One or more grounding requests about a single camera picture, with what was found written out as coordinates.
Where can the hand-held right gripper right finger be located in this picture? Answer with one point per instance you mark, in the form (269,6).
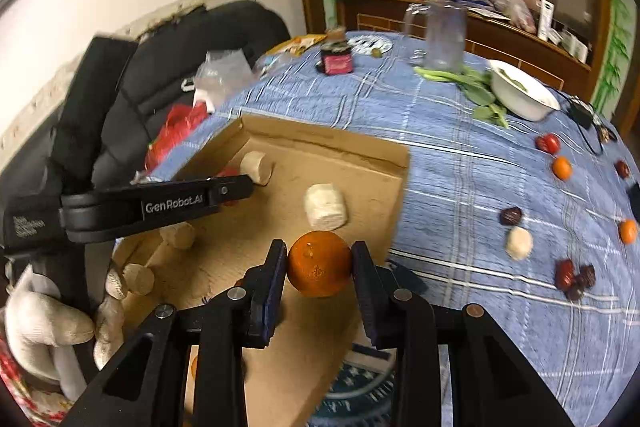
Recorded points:
(372,307)

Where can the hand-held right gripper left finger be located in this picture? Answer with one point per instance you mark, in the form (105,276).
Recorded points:
(270,302)

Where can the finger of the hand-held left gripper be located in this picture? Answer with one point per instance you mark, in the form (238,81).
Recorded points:
(235,191)

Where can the sugarcane piece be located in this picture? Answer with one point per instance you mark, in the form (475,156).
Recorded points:
(257,167)
(517,243)
(137,279)
(325,207)
(180,235)

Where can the brown cardboard box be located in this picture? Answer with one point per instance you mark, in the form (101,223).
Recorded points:
(280,187)

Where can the orange tangerine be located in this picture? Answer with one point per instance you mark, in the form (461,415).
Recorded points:
(628,231)
(194,366)
(320,264)
(561,168)

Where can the person's left hand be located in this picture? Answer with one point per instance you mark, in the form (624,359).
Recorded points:
(35,322)

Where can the red plastic bag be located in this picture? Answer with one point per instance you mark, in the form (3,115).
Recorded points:
(175,134)

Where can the clear plastic bag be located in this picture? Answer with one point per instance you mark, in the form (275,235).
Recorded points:
(222,77)

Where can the black sofa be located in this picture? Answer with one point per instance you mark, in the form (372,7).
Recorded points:
(150,72)

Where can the yellow snack packet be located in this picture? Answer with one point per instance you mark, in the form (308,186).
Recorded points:
(300,44)

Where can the red square bottle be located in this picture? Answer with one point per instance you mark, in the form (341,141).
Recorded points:
(336,59)

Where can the dark date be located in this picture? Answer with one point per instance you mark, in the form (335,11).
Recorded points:
(511,216)
(575,292)

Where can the red date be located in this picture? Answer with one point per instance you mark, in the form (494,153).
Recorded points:
(622,169)
(565,274)
(586,276)
(540,143)

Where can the wooden cabinet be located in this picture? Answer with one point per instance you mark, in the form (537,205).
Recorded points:
(380,19)

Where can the green scallion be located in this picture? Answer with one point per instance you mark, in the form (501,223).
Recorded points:
(435,74)

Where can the green leafy vegetable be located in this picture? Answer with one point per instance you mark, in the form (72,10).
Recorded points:
(480,94)

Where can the small red tomato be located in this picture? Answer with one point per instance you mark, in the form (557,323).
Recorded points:
(551,143)

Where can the clear glass pitcher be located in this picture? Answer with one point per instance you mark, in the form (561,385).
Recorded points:
(442,39)

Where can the white bowl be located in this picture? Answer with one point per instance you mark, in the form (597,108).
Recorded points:
(520,94)

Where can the black power adapter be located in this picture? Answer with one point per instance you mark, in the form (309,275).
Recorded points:
(580,113)

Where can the small white boxes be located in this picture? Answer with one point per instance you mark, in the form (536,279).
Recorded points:
(572,43)

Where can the pink plastic bag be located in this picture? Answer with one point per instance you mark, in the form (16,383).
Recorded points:
(510,4)

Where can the white tube box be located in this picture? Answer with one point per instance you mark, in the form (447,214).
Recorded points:
(546,19)

